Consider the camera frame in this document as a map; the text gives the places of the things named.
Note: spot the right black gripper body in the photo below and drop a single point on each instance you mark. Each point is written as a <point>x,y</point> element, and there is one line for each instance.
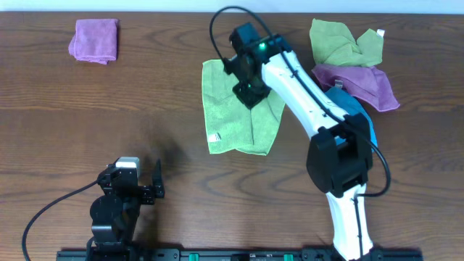
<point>249,96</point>

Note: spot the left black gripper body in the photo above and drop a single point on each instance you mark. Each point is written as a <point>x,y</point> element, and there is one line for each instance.
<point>148,191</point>

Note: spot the light green cloth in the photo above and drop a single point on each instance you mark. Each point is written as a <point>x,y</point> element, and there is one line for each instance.
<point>229,124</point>

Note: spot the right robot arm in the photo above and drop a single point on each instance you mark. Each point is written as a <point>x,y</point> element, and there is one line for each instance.
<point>339,156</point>

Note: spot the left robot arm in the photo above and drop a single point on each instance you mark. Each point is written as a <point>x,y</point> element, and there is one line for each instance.
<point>115,214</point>

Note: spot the crumpled olive green cloth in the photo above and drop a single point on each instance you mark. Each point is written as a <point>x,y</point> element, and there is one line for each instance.
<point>333,44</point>

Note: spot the blue cloth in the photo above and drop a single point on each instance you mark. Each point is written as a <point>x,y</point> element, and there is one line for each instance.
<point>352,106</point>

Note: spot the crumpled purple cloth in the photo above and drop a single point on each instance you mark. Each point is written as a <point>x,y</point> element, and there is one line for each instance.
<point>366,83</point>

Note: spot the folded purple cloth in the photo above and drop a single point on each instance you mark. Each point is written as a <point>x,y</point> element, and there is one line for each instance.
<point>95,40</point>

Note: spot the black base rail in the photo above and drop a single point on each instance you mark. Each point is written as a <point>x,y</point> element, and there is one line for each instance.
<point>308,254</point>

